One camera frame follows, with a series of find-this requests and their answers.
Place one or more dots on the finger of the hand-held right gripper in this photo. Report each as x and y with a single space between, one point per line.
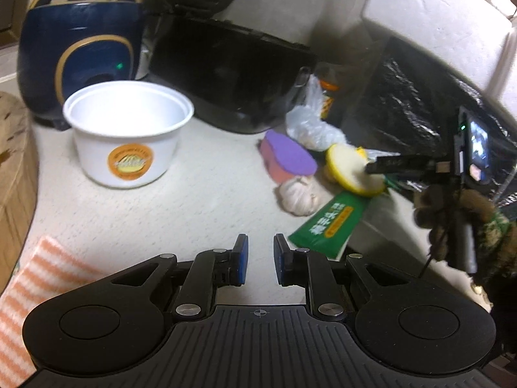
400 164

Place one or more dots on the orange striped cloth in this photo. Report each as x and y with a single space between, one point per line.
36 279

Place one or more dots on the white foam box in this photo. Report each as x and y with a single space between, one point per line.
436 20

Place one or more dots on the green packet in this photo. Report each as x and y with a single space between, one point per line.
331 222

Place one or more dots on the clear plastic bag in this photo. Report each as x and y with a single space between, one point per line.
311 127

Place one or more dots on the navy blue rice cooker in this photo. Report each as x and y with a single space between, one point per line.
80 48

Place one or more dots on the black rice cooker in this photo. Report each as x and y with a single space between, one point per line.
226 72

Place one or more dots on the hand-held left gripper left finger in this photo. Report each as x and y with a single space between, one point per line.
241 259

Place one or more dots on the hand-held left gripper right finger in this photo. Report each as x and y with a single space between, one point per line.
279 259

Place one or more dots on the black foil-covered box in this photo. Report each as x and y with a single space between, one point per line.
412 101

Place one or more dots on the round wooden cutting board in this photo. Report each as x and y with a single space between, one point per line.
14 178

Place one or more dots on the purple pink sponge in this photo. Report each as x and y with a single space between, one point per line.
289 155

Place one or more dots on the dark bottle orange cap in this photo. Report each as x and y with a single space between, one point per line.
329 89

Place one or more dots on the garlic bulb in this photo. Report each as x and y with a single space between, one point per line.
298 196

